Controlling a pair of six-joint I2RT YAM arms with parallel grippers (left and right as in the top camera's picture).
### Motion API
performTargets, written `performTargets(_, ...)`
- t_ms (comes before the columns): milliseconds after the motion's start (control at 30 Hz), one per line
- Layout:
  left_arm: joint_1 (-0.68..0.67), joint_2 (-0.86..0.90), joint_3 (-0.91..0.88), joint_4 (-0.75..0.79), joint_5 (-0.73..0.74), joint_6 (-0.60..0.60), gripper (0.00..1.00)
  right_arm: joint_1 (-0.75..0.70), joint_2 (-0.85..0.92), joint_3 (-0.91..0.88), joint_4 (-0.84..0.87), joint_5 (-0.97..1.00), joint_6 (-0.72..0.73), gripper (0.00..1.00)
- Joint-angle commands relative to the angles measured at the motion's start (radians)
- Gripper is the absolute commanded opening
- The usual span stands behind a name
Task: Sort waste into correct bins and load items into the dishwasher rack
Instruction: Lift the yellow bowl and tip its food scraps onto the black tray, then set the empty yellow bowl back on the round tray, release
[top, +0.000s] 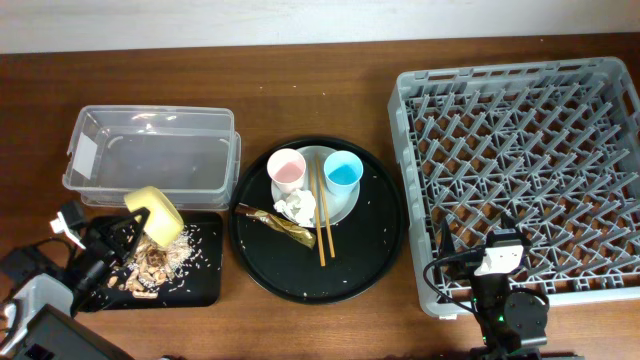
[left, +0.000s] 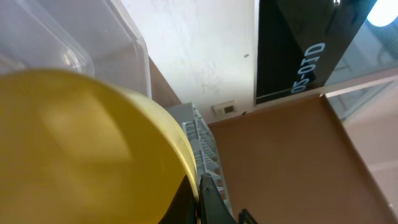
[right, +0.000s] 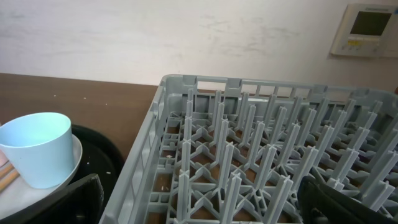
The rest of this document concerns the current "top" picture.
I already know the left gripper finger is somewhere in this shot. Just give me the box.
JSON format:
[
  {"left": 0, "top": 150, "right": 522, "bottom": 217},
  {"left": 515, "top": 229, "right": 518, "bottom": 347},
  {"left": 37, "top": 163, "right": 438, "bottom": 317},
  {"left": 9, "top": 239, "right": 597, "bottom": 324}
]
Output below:
[
  {"left": 74, "top": 240, "right": 142, "bottom": 314},
  {"left": 98, "top": 207, "right": 150, "bottom": 238}
]

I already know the white tissue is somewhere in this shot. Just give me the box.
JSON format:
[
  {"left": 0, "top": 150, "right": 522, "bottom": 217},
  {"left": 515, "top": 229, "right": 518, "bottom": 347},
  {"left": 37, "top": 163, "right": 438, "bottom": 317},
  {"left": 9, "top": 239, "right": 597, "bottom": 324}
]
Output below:
[{"left": 274, "top": 189, "right": 316, "bottom": 227}]

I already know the pink plastic cup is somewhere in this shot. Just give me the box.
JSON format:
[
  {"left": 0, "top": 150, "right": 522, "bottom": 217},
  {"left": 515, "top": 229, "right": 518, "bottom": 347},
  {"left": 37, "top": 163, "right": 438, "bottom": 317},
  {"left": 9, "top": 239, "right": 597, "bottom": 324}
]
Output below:
[{"left": 267, "top": 148, "right": 307, "bottom": 194}]

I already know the white label sticker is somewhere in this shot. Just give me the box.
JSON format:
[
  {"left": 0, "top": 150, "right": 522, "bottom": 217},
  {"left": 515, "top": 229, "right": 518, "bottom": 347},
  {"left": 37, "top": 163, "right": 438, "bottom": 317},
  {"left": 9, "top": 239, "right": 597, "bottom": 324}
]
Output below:
[{"left": 72, "top": 133, "right": 98, "bottom": 180}]

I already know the grey round plate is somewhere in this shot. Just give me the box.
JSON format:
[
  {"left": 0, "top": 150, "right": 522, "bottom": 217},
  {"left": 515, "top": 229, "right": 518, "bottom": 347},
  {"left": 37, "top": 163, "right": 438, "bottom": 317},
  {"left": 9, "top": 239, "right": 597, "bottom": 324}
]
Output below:
[{"left": 271, "top": 145, "right": 360, "bottom": 228}]

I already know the food scraps and rice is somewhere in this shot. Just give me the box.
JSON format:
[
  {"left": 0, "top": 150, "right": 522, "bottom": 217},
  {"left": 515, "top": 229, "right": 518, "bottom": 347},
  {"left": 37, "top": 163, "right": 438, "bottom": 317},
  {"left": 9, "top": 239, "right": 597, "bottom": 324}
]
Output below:
[{"left": 126, "top": 225, "right": 220, "bottom": 300}]

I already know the grey dishwasher rack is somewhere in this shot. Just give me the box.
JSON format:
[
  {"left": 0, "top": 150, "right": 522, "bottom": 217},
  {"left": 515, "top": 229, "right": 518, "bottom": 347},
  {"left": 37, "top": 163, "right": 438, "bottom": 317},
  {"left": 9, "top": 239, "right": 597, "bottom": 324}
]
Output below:
[{"left": 388, "top": 57, "right": 639, "bottom": 318}]

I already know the black rectangular tray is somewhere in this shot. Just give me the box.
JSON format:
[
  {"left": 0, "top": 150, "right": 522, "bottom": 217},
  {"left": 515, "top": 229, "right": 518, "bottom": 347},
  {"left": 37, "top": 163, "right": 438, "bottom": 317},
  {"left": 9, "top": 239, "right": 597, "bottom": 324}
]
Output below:
[{"left": 81, "top": 212, "right": 223, "bottom": 313}]

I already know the clear plastic waste bin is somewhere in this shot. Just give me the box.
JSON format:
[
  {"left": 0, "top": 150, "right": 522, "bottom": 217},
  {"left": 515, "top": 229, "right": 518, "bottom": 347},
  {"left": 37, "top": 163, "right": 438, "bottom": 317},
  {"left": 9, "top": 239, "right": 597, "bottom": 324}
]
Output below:
[{"left": 62, "top": 105, "right": 242, "bottom": 211}]

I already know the blue plastic cup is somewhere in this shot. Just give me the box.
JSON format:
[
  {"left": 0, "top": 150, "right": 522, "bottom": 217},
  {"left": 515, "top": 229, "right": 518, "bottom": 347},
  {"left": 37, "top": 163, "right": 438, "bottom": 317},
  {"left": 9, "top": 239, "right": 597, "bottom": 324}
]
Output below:
[{"left": 323, "top": 150, "right": 364, "bottom": 196}]

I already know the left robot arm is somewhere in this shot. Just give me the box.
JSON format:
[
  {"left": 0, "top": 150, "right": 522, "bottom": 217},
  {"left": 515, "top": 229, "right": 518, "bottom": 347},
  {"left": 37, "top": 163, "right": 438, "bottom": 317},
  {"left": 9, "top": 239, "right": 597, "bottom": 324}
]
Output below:
[{"left": 1, "top": 201, "right": 151, "bottom": 360}]

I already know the yellow bowl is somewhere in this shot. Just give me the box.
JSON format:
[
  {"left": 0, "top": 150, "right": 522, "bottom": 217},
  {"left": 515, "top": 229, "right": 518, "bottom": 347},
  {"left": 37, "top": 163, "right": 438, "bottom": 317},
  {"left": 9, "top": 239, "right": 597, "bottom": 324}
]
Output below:
[{"left": 124, "top": 186, "right": 184, "bottom": 248}]

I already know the brown gold coffee sachet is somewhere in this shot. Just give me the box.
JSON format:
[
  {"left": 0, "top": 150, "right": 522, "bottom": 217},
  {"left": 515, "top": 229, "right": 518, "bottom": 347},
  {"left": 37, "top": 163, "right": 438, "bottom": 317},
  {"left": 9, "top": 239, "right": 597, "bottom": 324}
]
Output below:
[{"left": 234, "top": 203, "right": 317, "bottom": 249}]

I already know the round black serving tray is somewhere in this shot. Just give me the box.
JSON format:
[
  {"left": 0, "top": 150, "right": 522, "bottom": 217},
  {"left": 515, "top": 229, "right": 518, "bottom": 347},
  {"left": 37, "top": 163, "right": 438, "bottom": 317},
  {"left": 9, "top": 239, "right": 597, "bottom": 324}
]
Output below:
[{"left": 229, "top": 136, "right": 408, "bottom": 305}]

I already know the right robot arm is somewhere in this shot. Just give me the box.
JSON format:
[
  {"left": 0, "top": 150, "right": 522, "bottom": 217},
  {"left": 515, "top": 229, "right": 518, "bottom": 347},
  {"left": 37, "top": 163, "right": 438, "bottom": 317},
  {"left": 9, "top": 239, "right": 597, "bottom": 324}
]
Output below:
[{"left": 438, "top": 214, "right": 550, "bottom": 359}]

